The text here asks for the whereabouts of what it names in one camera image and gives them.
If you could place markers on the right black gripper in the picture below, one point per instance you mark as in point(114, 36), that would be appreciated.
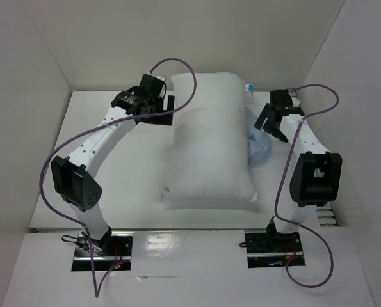
point(274, 119)

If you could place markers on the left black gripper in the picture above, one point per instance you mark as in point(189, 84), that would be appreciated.
point(164, 119)

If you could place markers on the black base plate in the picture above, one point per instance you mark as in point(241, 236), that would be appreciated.
point(117, 254)
point(264, 251)

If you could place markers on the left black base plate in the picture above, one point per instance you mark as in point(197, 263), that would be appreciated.
point(117, 254)

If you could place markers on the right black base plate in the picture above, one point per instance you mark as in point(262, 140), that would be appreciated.
point(264, 251)

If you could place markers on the white pillow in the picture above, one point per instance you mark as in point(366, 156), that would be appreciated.
point(209, 157)

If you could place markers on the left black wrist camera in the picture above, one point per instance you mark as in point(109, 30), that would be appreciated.
point(152, 85)

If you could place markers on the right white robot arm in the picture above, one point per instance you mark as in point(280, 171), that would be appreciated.
point(315, 178)

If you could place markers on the aluminium rail frame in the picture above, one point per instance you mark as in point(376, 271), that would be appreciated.
point(326, 217)

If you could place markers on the light blue pillowcase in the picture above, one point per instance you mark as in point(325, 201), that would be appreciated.
point(259, 142)

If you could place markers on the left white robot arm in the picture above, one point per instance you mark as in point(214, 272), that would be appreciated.
point(74, 175)

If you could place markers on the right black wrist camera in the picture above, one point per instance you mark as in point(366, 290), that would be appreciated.
point(282, 98)

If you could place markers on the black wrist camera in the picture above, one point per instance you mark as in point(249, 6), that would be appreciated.
point(152, 85)
point(282, 98)

